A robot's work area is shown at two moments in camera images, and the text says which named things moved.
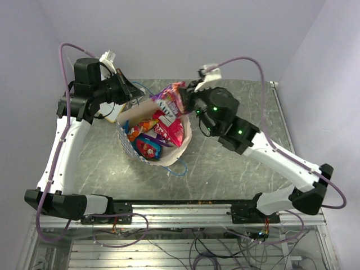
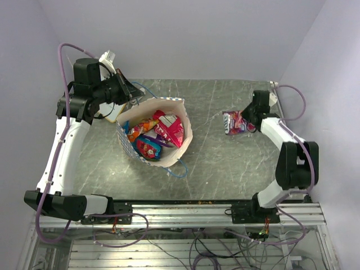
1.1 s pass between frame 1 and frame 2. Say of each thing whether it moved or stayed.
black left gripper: stayed
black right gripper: moved
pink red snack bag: stayed
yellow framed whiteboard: stayed
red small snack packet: stayed
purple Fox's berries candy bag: moved
